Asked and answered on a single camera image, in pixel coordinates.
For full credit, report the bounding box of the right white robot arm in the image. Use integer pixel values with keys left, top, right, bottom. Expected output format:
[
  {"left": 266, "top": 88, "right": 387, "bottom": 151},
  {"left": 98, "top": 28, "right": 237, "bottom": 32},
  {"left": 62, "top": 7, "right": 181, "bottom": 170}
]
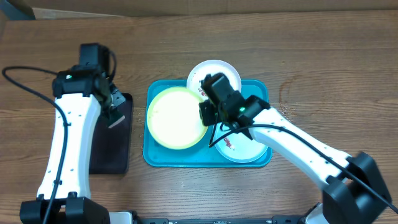
[{"left": 199, "top": 73, "right": 397, "bottom": 224}]

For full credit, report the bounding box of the brown cardboard backdrop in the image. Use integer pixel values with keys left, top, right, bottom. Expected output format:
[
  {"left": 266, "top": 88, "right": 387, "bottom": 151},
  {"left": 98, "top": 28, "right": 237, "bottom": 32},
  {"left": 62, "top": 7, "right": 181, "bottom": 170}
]
[{"left": 1, "top": 0, "right": 397, "bottom": 20}]

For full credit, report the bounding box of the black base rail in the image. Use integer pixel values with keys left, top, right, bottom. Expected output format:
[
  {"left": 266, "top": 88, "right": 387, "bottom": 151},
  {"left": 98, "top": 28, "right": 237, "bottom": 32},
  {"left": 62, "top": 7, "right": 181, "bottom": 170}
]
[{"left": 108, "top": 211, "right": 324, "bottom": 224}]

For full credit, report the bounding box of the green and pink sponge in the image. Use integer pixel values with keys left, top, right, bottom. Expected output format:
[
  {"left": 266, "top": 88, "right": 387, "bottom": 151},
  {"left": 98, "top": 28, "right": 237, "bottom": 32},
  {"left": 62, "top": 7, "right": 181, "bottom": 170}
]
[{"left": 107, "top": 108, "right": 125, "bottom": 129}]

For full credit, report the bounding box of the white plate with sauce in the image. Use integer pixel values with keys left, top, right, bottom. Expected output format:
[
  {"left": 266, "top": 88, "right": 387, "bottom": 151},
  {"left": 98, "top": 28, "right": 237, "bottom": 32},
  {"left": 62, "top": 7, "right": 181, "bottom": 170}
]
[{"left": 187, "top": 60, "right": 242, "bottom": 100}]

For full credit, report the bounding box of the light blue rimmed plate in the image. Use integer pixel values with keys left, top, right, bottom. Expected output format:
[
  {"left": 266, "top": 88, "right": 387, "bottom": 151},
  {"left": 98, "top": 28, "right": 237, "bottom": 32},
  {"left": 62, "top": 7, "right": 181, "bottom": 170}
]
[{"left": 215, "top": 133, "right": 269, "bottom": 163}]

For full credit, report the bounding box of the teal plastic serving tray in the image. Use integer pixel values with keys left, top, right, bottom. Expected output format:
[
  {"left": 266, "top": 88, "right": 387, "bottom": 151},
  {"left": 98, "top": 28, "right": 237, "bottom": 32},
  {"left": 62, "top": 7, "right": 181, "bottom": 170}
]
[{"left": 143, "top": 79, "right": 273, "bottom": 168}]

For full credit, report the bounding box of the black rectangular water tray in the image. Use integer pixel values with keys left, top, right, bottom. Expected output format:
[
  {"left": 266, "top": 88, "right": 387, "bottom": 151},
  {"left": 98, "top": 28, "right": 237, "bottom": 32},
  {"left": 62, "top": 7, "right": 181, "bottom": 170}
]
[{"left": 89, "top": 93, "right": 133, "bottom": 174}]

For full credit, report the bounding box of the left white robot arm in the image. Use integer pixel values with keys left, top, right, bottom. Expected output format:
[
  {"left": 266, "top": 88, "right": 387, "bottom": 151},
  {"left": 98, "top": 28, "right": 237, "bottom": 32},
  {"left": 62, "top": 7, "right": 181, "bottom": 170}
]
[{"left": 19, "top": 43, "right": 126, "bottom": 223}]

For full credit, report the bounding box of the yellow-green rimmed plate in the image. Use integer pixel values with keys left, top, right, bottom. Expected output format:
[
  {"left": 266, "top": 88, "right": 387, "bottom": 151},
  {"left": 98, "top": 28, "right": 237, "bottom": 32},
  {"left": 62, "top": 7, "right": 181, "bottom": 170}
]
[{"left": 146, "top": 86, "right": 208, "bottom": 150}]

